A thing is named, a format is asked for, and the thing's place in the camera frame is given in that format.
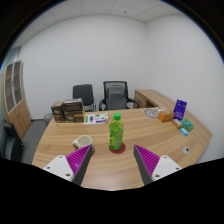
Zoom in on white printed leaflet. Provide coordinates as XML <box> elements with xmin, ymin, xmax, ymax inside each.
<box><xmin>83</xmin><ymin>112</ymin><xmax>110</xmax><ymax>125</ymax></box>

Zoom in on white and brown mug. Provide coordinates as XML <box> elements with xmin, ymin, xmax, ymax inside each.
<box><xmin>72</xmin><ymin>134</ymin><xmax>94</xmax><ymax>151</ymax></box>

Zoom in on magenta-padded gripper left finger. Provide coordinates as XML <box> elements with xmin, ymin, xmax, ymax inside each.
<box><xmin>42</xmin><ymin>143</ymin><xmax>95</xmax><ymax>186</ymax></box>

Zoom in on wooden shelf cabinet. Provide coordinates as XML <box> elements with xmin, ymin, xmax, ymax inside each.
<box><xmin>1</xmin><ymin>59</ymin><xmax>33</xmax><ymax>139</ymax></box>

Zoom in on grey waste bin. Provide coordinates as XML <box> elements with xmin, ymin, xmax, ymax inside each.
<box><xmin>43</xmin><ymin>112</ymin><xmax>54</xmax><ymax>126</ymax></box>

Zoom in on green drink bottle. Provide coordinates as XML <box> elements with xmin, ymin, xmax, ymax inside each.
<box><xmin>108</xmin><ymin>112</ymin><xmax>125</xmax><ymax>152</ymax></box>

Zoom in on small green box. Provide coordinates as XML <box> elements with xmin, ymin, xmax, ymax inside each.
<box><xmin>180</xmin><ymin>118</ymin><xmax>195</xmax><ymax>131</ymax></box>

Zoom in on purple standing card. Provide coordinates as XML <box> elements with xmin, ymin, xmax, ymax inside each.
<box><xmin>173</xmin><ymin>98</ymin><xmax>188</xmax><ymax>121</ymax></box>

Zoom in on round white paper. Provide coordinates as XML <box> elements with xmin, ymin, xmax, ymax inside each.
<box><xmin>143</xmin><ymin>107</ymin><xmax>164</xmax><ymax>119</ymax></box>

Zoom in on orange-brown small box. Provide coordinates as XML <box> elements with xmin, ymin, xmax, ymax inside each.
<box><xmin>157</xmin><ymin>110</ymin><xmax>175</xmax><ymax>123</ymax></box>

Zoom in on black mesh office chair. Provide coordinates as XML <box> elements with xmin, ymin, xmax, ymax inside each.
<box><xmin>98</xmin><ymin>80</ymin><xmax>140</xmax><ymax>112</ymax></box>

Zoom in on black leather armchair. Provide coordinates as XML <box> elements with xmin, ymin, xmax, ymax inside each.
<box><xmin>0</xmin><ymin>121</ymin><xmax>25</xmax><ymax>163</ymax></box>

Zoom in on dark grey office chair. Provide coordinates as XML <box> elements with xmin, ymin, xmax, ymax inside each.
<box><xmin>72</xmin><ymin>83</ymin><xmax>97</xmax><ymax>112</ymax></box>

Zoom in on small dark brown box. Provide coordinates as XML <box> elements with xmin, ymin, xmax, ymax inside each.
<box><xmin>50</xmin><ymin>101</ymin><xmax>67</xmax><ymax>124</ymax></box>

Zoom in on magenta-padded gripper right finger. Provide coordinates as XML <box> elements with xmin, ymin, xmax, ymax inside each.
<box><xmin>133</xmin><ymin>144</ymin><xmax>183</xmax><ymax>186</ymax></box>

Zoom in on small beige box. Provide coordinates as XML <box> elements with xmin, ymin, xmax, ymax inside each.
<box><xmin>171</xmin><ymin>118</ymin><xmax>184</xmax><ymax>129</ymax></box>

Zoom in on flat round red coaster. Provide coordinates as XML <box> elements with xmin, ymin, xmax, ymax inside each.
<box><xmin>108</xmin><ymin>142</ymin><xmax>127</xmax><ymax>155</ymax></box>

